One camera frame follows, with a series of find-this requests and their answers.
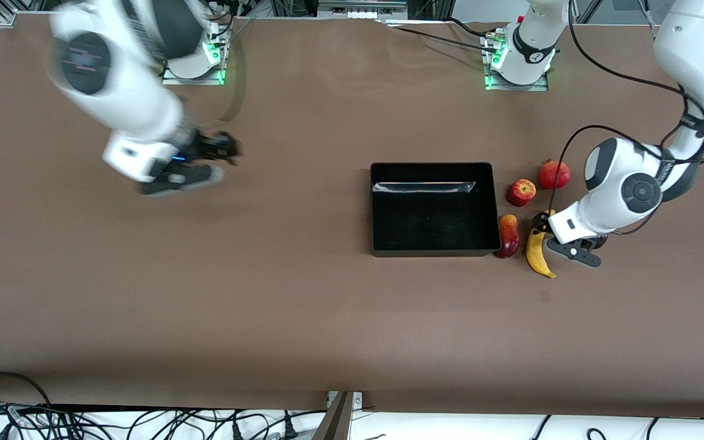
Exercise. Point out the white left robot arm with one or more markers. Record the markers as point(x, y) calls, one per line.
point(627, 183)

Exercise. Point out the grey metal profile beam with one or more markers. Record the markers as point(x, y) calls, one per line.
point(337, 421)

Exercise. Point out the dark purple mangosteen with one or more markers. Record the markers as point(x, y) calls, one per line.
point(602, 242)

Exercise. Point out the red pomegranate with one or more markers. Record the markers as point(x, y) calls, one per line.
point(553, 175)

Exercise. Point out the red apple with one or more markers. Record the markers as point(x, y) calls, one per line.
point(521, 192)

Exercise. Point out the yellow banana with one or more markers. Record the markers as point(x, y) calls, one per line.
point(535, 253)

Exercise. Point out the black rectangular plastic tray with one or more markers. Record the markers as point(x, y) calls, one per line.
point(437, 226)

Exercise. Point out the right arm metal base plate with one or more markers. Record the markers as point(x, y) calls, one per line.
point(205, 78)

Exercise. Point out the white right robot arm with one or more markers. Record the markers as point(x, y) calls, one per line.
point(132, 104)

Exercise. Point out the red yellow mango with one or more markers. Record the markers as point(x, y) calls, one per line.
point(508, 238)

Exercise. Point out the white power strip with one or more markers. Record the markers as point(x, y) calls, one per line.
point(361, 13)

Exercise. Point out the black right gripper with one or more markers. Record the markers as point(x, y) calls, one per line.
point(210, 147)

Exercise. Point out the aluminium frame profile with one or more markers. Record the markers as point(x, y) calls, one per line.
point(590, 9)

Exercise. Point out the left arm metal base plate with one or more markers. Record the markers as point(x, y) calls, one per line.
point(538, 85)

